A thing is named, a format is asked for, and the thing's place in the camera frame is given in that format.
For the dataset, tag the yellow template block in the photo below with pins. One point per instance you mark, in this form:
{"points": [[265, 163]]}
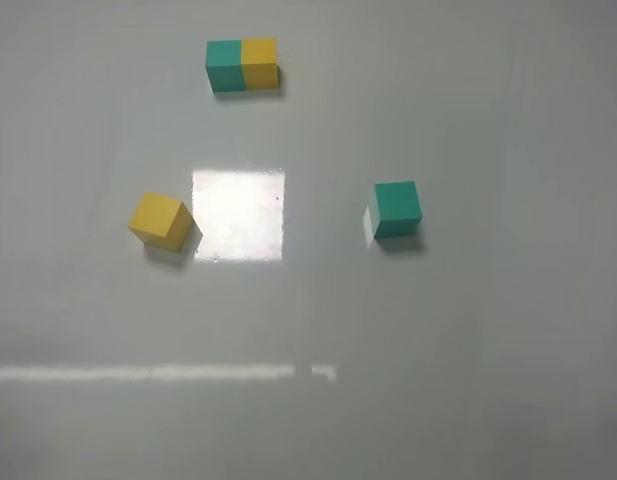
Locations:
{"points": [[259, 63]]}

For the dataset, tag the green template block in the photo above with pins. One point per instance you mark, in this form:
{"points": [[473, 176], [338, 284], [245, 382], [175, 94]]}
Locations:
{"points": [[224, 66]]}

